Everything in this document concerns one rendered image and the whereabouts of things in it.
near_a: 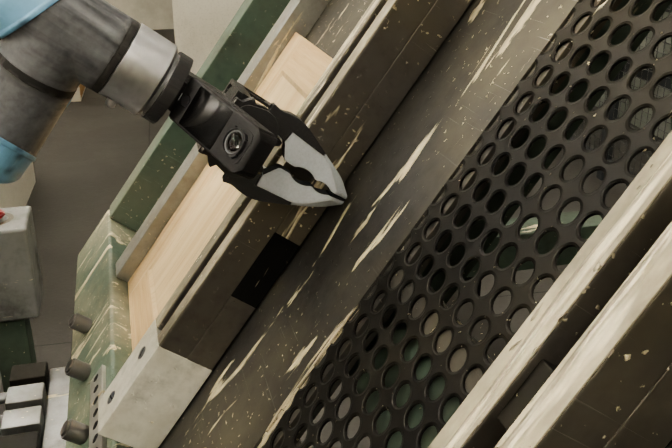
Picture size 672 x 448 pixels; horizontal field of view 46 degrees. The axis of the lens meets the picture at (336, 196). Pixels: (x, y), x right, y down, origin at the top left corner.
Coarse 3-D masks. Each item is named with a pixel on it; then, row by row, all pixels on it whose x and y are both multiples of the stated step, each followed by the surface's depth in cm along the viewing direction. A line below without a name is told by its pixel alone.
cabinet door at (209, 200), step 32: (288, 64) 116; (320, 64) 105; (288, 96) 110; (192, 192) 124; (224, 192) 112; (192, 224) 117; (160, 256) 122; (192, 256) 109; (128, 288) 126; (160, 288) 114
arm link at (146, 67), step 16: (144, 32) 70; (128, 48) 75; (144, 48) 69; (160, 48) 70; (176, 48) 72; (128, 64) 69; (144, 64) 69; (160, 64) 70; (176, 64) 71; (112, 80) 69; (128, 80) 69; (144, 80) 69; (160, 80) 70; (112, 96) 71; (128, 96) 70; (144, 96) 70; (144, 112) 73
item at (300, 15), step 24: (312, 0) 121; (288, 24) 121; (312, 24) 122; (264, 48) 123; (264, 72) 122; (192, 168) 125; (168, 192) 127; (168, 216) 127; (144, 240) 127; (120, 264) 129
